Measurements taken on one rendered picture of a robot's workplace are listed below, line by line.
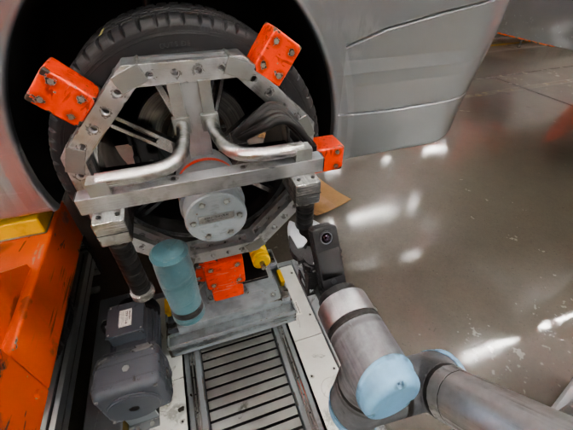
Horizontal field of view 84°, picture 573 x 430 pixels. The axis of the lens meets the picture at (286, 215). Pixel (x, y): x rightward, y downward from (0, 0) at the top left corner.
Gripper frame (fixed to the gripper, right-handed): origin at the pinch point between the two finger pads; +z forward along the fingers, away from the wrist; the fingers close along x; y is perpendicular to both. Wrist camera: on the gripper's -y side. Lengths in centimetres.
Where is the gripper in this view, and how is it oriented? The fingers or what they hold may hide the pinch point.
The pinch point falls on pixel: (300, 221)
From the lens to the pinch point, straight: 68.5
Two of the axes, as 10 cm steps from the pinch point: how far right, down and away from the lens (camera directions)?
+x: 9.5, -2.0, 2.4
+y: 0.0, 7.7, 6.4
